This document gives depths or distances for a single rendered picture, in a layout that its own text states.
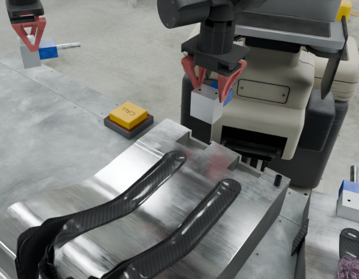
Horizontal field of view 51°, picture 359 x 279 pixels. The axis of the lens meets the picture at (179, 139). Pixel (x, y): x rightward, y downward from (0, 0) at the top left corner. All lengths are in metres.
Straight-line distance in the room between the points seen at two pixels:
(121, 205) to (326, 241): 0.31
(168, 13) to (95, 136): 0.37
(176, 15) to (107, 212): 0.30
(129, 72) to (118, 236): 2.20
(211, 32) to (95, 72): 2.11
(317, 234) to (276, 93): 0.41
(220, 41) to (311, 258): 0.35
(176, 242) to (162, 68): 2.23
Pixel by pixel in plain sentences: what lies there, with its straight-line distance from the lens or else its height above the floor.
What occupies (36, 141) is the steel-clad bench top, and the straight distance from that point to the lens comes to 0.86.
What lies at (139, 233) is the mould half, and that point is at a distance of 0.54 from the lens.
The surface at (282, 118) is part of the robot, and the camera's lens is 0.94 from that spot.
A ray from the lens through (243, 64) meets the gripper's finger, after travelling 0.67.
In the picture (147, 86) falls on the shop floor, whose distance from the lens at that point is 2.52.
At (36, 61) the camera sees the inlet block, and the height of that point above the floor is 0.92.
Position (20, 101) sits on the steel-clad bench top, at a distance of 1.00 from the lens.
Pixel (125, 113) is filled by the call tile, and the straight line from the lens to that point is 0.84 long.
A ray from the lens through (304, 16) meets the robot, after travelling 0.83.
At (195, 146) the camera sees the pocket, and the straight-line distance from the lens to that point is 0.72.
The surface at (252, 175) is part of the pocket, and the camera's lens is 0.68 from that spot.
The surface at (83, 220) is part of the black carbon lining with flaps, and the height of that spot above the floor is 0.91.
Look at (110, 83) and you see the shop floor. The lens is 2.56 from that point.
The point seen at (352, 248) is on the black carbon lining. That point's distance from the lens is 0.65.
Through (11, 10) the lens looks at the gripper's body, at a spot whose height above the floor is 1.04.
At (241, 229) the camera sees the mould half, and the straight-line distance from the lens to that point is 0.57.
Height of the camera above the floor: 1.33
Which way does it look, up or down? 40 degrees down
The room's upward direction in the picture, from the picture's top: 2 degrees clockwise
